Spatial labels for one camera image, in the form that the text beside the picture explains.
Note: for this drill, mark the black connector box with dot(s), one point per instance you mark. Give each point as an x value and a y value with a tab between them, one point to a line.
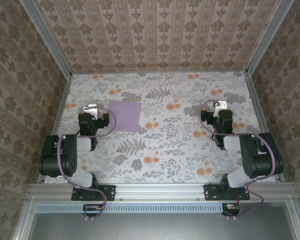
233	211
91	211

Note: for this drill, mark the aluminium side rail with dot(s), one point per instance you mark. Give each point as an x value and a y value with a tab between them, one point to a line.
262	120
57	120

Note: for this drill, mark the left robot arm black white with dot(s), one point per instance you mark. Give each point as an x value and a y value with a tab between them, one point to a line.
70	162

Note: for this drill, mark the aluminium frame post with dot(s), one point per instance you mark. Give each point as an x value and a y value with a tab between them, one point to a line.
267	37
47	40

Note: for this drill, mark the floral table cover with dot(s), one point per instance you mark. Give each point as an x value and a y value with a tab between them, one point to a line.
165	150

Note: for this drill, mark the purple cloth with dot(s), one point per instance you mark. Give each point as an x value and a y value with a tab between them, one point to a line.
126	116

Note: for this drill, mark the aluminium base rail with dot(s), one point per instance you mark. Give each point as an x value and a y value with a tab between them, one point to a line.
160	191

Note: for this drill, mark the grey metal panel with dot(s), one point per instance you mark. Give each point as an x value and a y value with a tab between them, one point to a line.
160	227

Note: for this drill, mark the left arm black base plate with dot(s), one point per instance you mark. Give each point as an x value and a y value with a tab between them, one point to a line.
110	192

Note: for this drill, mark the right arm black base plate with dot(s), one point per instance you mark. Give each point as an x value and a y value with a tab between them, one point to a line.
211	192

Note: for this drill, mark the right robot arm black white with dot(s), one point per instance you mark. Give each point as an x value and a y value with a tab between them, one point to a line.
260	162

